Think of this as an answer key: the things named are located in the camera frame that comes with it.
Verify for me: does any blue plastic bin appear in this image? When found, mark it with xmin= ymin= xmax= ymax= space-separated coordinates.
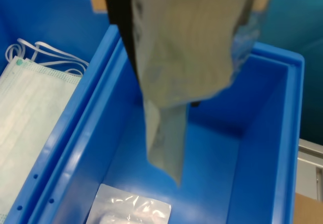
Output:
xmin=25 ymin=24 xmax=306 ymax=224
xmin=0 ymin=0 xmax=122 ymax=224

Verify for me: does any stack of white face masks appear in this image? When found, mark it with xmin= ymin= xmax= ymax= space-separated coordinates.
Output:
xmin=0 ymin=38 xmax=89 ymax=224

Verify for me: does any clear bagged cotton packet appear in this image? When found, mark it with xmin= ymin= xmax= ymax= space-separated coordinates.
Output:
xmin=87 ymin=183 xmax=173 ymax=224

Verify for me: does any brown cardboard sheet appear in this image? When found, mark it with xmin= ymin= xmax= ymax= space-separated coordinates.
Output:
xmin=294 ymin=192 xmax=323 ymax=224

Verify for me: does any printed white cotton packet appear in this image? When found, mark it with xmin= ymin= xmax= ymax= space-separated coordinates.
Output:
xmin=128 ymin=0 xmax=268 ymax=188

